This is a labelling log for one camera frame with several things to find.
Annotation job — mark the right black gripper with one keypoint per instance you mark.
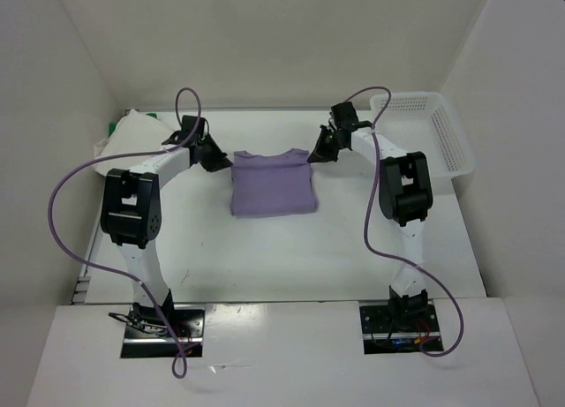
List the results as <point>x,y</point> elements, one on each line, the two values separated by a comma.
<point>320,152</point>

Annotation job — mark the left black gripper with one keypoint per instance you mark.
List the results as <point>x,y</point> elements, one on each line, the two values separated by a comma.
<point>219,160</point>

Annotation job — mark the white t shirt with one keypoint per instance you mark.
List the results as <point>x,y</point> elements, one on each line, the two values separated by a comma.
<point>135,132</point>

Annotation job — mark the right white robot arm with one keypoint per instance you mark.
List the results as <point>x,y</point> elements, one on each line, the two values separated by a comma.
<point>404,193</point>

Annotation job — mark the green t shirt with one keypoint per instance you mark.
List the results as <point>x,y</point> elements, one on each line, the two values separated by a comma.
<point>113,126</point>

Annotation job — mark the white plastic basket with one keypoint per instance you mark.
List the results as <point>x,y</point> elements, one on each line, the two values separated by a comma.
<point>425,121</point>

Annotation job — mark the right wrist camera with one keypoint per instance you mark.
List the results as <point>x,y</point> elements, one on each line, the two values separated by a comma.
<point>344,117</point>

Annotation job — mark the lavender t shirt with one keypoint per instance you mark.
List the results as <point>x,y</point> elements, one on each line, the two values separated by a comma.
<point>275,185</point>

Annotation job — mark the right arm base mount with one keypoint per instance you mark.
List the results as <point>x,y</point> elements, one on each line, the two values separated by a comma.
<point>383,335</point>

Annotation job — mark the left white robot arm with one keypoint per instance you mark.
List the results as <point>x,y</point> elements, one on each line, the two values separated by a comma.
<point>132,217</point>

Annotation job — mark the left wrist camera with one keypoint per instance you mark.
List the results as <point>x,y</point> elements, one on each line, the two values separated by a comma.
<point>193,130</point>

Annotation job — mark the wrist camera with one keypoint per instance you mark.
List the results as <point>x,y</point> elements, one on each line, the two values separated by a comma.
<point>344,117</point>
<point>193,130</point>

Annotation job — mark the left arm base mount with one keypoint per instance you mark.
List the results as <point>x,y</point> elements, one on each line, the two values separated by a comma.
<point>145,338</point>

